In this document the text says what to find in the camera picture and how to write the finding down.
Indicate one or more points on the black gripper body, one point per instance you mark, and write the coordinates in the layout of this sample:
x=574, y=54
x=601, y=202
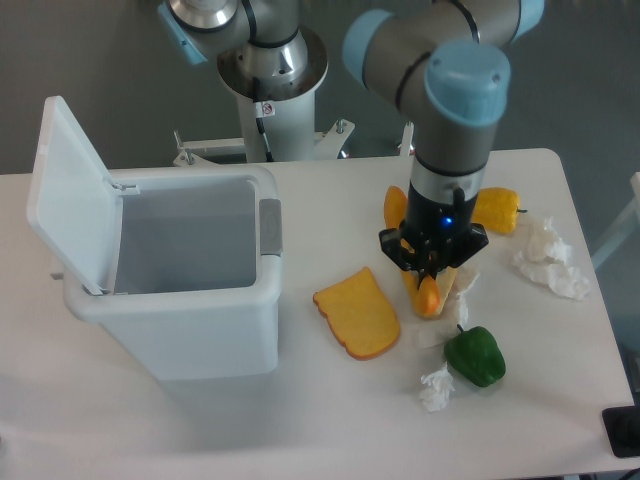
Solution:
x=434, y=225

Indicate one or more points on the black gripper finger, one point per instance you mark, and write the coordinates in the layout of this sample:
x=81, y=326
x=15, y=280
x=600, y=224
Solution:
x=420, y=264
x=439, y=260

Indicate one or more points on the long orange baguette bread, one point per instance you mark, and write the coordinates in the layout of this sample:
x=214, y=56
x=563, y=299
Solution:
x=424, y=295

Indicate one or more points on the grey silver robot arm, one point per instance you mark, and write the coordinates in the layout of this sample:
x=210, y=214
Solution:
x=443, y=69

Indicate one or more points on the crumpled tissue under bread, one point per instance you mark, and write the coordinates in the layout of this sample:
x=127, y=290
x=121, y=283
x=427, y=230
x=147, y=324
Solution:
x=454, y=312

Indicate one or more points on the orange toast bread slice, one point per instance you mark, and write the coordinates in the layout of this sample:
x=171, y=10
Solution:
x=359, y=315

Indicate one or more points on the pale small toast piece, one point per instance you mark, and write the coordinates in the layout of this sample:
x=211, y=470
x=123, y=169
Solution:
x=444, y=281

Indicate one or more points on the yellow bell pepper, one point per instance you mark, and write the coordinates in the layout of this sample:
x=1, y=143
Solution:
x=497, y=209

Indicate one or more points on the green bell pepper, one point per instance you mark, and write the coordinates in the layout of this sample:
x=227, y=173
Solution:
x=474, y=353

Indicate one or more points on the large crumpled white tissue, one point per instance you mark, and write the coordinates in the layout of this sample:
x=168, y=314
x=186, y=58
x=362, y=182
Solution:
x=546, y=260

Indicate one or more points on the small crumpled white tissue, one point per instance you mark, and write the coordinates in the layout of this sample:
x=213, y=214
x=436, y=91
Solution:
x=437, y=387

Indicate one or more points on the white trash bin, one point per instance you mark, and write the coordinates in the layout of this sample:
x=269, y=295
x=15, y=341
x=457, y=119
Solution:
x=198, y=273

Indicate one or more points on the black device at edge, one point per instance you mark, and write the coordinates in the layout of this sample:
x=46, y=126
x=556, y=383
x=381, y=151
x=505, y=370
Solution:
x=622, y=429

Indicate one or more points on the white trash bin lid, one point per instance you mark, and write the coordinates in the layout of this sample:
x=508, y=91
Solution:
x=74, y=204

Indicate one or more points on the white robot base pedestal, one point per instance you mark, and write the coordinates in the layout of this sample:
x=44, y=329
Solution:
x=272, y=131

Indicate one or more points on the white frame at right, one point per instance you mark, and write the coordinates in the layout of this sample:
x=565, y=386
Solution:
x=625, y=223

